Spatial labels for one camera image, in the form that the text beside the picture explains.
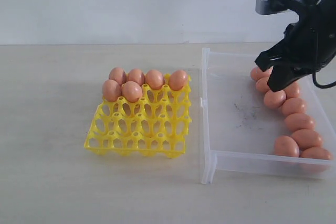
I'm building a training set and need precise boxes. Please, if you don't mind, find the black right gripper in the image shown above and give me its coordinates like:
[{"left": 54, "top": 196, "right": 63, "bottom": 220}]
[{"left": 255, "top": 0, "right": 335, "bottom": 92}]

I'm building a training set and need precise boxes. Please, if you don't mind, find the brown egg packed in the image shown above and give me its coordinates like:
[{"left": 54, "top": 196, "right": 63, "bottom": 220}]
[
  {"left": 169, "top": 70, "right": 188, "bottom": 91},
  {"left": 145, "top": 69, "right": 165, "bottom": 90},
  {"left": 109, "top": 67, "right": 127, "bottom": 85},
  {"left": 127, "top": 68, "right": 145, "bottom": 86}
]

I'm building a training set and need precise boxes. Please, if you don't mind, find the brown egg under gripper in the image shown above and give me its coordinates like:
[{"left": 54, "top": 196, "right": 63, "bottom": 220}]
[{"left": 264, "top": 90, "right": 286, "bottom": 109}]

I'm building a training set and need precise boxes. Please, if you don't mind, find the brown egg second row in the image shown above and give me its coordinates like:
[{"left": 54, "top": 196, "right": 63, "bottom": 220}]
[{"left": 290, "top": 129, "right": 323, "bottom": 151}]

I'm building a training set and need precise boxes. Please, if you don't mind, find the clear plastic bin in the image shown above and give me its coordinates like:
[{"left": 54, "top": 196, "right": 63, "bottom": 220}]
[{"left": 200, "top": 48, "right": 335, "bottom": 184}]

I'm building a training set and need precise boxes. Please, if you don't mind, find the yellow plastic egg tray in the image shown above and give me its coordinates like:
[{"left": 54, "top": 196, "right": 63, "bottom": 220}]
[{"left": 84, "top": 74, "right": 192, "bottom": 158}]

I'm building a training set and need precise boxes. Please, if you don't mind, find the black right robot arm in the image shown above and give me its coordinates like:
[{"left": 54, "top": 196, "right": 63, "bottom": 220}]
[{"left": 255, "top": 0, "right": 335, "bottom": 92}]

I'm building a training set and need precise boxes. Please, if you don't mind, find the brown egg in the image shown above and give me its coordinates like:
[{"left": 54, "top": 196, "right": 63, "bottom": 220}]
[
  {"left": 284, "top": 113, "right": 315, "bottom": 132},
  {"left": 264, "top": 90, "right": 286, "bottom": 109},
  {"left": 274, "top": 135, "right": 300, "bottom": 157},
  {"left": 122, "top": 81, "right": 143, "bottom": 103},
  {"left": 300, "top": 147, "right": 333, "bottom": 161},
  {"left": 255, "top": 77, "right": 270, "bottom": 93},
  {"left": 102, "top": 80, "right": 121, "bottom": 102},
  {"left": 281, "top": 98, "right": 307, "bottom": 116},
  {"left": 284, "top": 82, "right": 301, "bottom": 99},
  {"left": 250, "top": 67, "right": 272, "bottom": 81}
]

